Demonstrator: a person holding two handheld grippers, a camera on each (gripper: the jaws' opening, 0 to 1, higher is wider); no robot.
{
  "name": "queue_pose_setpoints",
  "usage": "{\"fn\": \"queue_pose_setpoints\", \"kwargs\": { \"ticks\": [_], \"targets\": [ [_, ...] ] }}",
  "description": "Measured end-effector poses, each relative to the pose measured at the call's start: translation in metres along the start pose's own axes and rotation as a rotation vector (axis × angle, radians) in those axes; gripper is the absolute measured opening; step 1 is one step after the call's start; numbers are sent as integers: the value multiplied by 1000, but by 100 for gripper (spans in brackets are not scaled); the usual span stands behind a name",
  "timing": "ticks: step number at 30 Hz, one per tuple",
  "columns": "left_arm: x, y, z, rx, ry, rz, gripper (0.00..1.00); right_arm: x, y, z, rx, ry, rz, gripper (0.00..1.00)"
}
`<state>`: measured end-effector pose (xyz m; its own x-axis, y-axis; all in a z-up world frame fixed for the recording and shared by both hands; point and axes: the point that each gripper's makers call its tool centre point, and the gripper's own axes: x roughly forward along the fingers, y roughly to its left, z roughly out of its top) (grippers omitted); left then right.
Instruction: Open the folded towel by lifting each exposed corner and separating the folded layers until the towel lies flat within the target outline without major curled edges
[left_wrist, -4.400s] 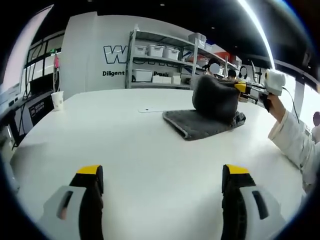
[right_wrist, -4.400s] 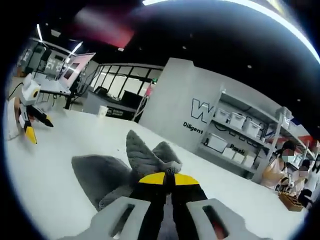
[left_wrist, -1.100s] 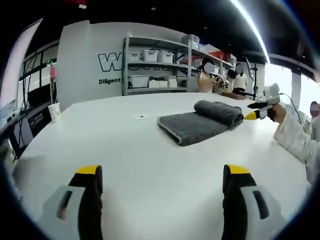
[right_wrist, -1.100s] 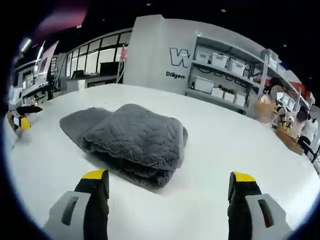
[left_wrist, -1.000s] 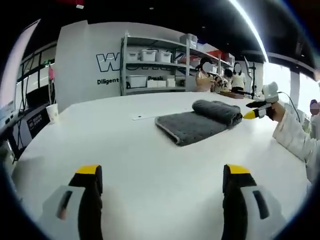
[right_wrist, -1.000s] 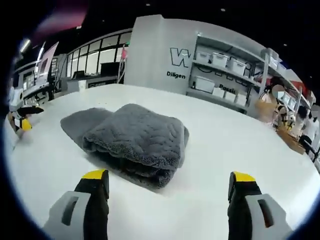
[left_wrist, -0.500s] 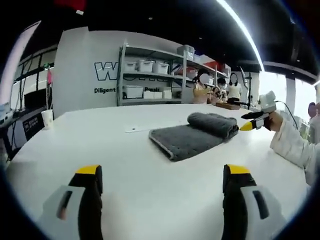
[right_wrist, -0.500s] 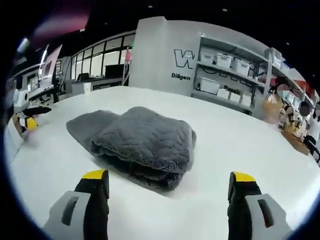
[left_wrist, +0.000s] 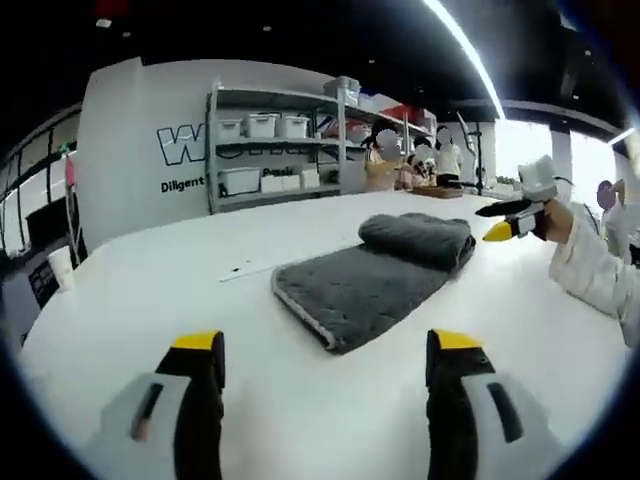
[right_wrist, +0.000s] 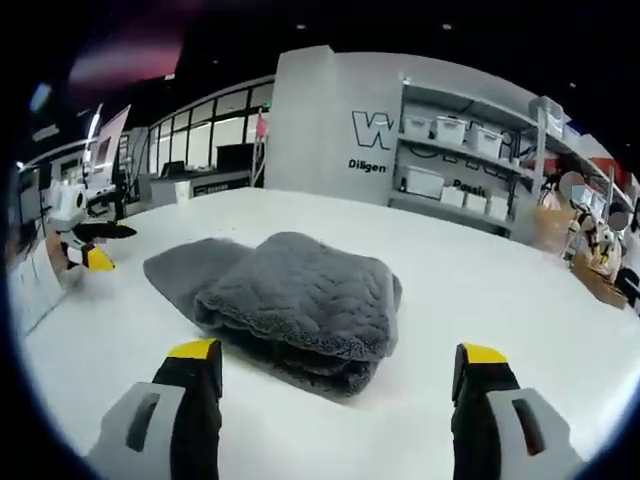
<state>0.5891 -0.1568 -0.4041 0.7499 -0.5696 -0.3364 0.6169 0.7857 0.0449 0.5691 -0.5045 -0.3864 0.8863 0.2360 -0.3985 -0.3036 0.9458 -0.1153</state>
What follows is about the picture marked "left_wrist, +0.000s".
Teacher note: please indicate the grey towel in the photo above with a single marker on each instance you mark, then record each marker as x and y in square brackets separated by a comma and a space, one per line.
[360, 285]

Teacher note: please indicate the person's right hand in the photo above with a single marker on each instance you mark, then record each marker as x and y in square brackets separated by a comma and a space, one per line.
[555, 222]

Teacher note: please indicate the wooden tray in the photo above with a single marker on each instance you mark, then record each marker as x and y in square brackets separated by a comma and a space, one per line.
[437, 191]

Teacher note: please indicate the long ceiling light strip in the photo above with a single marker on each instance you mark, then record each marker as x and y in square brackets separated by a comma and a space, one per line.
[475, 60]

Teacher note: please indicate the grey metal shelf rack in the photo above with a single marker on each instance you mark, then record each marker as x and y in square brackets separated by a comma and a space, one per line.
[342, 150]
[275, 144]

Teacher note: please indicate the white paper cup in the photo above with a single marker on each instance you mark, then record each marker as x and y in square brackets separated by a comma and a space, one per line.
[62, 270]

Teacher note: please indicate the black low cabinet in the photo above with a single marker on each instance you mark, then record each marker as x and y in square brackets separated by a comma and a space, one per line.
[42, 280]

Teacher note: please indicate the white carton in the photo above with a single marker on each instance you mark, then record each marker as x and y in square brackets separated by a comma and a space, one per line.
[310, 179]
[280, 184]

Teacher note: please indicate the clear plastic storage bin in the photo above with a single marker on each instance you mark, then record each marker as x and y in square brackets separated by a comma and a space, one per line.
[342, 90]

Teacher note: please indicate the large white storage bin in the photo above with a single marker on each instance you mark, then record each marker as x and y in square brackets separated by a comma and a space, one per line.
[240, 181]

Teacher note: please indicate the white lidded storage bin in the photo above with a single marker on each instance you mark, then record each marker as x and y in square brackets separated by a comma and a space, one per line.
[261, 126]
[230, 130]
[293, 127]

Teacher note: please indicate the black monitor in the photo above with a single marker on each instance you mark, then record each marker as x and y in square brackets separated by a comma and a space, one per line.
[47, 225]

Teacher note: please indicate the pink flag on white pole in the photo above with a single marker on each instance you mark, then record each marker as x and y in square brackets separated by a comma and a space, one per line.
[70, 170]

